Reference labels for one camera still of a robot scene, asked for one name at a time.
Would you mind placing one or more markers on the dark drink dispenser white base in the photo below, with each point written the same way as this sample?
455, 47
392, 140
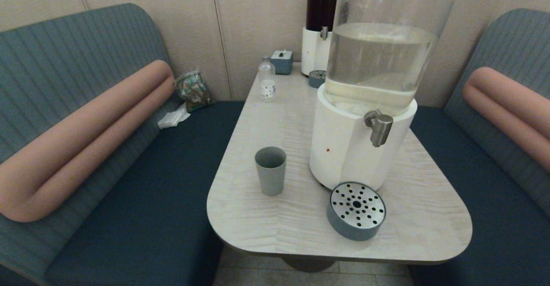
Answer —
313, 50

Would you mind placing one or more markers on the teal empty bench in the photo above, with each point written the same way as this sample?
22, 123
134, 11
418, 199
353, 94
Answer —
494, 234

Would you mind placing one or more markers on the crinkled snack bag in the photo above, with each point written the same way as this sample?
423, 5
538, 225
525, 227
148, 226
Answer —
193, 90

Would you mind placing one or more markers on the teal bench with snack bag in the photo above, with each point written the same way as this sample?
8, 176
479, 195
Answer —
150, 191

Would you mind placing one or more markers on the clear water dispenser white base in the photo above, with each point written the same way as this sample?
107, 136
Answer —
343, 148

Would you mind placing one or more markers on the white crumpled tissue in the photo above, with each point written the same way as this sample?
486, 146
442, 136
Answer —
172, 118

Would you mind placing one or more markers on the blue-grey tissue box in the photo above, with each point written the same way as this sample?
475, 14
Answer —
281, 62

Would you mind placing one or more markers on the pink bolster cushion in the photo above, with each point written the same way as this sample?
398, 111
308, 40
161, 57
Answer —
86, 140
511, 105

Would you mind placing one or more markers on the grey plastic cup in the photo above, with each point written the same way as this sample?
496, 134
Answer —
270, 178

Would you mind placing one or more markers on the large blue steel drip tray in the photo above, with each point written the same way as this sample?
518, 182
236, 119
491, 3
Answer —
350, 230

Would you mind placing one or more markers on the small blue steel drip tray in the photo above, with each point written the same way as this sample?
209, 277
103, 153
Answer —
316, 80

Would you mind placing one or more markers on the clear plastic bottle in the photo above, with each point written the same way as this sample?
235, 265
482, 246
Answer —
267, 84

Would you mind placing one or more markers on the table pedestal leg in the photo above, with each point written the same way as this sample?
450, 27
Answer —
309, 264

